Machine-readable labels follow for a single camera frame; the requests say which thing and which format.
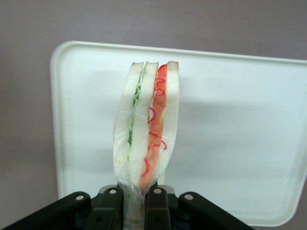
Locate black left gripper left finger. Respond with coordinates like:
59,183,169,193
0,184,125,230

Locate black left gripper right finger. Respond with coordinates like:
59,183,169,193
145,184,255,230

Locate triangle sandwich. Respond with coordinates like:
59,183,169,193
112,61,180,230

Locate beige plastic tray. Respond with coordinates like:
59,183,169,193
49,40,307,227

